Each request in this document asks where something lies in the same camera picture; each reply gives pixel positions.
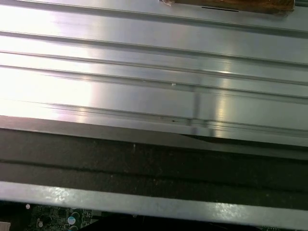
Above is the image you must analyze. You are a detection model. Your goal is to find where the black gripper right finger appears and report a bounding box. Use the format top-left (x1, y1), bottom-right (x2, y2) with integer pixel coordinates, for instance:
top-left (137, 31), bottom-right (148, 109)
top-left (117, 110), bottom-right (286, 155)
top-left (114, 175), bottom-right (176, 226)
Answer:
top-left (168, 216), bottom-right (263, 231)

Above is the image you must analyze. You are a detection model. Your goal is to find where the brown square base plate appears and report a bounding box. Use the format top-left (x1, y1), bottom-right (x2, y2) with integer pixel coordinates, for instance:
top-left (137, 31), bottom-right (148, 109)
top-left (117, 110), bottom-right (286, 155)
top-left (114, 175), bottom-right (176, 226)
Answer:
top-left (158, 0), bottom-right (295, 16)

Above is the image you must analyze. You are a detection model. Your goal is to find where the black PC case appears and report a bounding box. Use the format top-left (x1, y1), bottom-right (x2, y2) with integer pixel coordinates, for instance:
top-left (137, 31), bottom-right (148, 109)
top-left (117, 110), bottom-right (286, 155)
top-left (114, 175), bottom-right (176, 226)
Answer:
top-left (0, 115), bottom-right (308, 231)

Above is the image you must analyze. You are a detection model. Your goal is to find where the green motherboard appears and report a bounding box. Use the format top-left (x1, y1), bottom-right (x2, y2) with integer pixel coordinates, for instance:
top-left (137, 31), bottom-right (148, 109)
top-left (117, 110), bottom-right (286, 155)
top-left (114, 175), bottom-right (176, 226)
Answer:
top-left (0, 201), bottom-right (308, 231)

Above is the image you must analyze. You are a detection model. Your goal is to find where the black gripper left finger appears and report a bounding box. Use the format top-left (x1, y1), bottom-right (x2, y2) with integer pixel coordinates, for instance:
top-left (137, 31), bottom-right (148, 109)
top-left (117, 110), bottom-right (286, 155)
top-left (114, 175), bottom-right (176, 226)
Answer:
top-left (81, 215), bottom-right (169, 231)

